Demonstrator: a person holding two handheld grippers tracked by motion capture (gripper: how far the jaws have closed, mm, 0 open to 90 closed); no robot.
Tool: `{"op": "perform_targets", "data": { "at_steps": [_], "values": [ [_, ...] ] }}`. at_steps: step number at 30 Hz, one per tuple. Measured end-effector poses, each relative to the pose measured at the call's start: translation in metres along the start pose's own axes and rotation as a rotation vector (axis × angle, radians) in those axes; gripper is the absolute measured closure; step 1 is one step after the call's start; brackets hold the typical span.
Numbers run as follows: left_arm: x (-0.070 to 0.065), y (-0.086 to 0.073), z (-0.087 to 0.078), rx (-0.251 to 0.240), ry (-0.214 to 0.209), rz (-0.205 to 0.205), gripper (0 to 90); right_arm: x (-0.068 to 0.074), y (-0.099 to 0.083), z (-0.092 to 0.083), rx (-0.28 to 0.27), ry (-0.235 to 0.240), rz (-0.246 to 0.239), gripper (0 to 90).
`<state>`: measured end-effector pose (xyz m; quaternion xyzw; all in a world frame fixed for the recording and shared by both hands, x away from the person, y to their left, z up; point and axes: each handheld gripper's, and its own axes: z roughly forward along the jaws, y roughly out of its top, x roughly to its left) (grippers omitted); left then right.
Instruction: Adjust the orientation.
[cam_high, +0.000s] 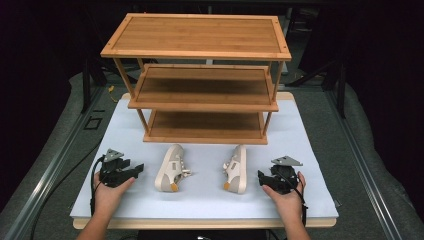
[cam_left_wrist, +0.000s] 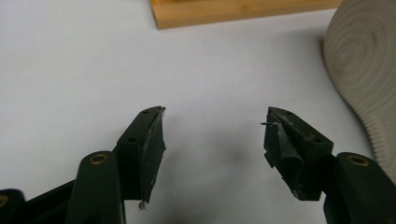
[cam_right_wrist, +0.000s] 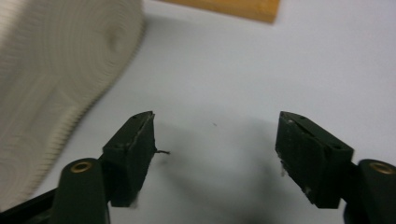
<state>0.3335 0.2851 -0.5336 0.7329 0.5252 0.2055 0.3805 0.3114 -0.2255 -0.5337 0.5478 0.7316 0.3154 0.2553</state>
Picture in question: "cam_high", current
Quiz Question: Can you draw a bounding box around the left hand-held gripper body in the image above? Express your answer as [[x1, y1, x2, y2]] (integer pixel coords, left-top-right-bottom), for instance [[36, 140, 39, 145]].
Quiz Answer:
[[98, 148, 135, 189]]

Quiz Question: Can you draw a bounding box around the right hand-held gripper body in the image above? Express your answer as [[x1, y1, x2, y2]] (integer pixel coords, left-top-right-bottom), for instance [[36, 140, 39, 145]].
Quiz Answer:
[[269, 155, 304, 196]]

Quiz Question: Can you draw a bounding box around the beige sneaker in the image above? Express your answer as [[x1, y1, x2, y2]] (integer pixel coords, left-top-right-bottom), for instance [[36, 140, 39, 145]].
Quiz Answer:
[[154, 143, 193, 193], [222, 144, 248, 195]]

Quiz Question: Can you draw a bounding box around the wooden three-tier shoe rack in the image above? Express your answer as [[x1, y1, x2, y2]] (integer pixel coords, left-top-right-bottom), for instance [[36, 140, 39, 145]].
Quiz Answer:
[[100, 12, 293, 146]]

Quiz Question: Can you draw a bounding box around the person's left hand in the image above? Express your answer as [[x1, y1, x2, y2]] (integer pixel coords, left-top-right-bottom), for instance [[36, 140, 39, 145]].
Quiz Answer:
[[92, 171, 137, 218]]

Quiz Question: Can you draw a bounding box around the person's right hand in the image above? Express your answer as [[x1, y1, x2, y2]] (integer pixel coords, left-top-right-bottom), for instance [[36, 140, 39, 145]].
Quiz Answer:
[[261, 171, 307, 225]]

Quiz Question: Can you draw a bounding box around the white table mat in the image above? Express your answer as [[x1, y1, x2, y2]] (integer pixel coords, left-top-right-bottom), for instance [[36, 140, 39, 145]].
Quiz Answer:
[[69, 98, 340, 221]]

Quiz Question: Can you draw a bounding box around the dark metal stand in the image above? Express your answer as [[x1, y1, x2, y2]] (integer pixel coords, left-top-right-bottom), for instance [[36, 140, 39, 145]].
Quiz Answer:
[[81, 54, 108, 114], [285, 58, 348, 118]]

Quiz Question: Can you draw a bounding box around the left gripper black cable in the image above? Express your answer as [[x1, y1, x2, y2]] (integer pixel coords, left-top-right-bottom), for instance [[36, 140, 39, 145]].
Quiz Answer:
[[89, 154, 107, 217]]

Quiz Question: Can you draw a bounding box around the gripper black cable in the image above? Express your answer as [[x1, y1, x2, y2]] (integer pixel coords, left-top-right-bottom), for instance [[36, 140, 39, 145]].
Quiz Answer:
[[279, 169, 309, 228], [89, 154, 107, 217]]

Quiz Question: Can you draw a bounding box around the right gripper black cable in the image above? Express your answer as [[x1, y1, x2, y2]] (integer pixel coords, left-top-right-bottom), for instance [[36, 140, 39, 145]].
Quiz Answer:
[[279, 169, 309, 228]]

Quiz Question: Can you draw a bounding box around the black floor cable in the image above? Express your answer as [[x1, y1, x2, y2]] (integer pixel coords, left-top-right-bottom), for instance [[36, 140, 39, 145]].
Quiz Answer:
[[29, 141, 102, 240]]

